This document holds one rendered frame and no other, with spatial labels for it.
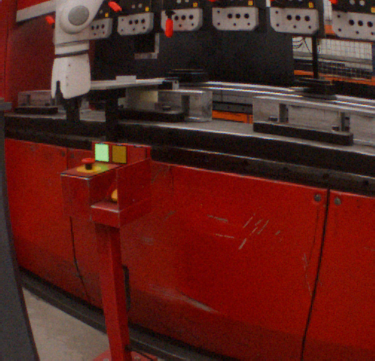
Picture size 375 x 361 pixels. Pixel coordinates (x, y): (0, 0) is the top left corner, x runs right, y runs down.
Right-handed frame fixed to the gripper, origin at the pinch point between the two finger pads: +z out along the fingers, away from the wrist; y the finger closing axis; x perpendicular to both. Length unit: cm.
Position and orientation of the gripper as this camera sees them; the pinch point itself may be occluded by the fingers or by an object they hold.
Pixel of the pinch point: (72, 117)
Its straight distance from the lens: 111.4
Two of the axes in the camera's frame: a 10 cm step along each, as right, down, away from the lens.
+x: 8.9, 1.1, -4.4
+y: -4.5, 2.8, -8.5
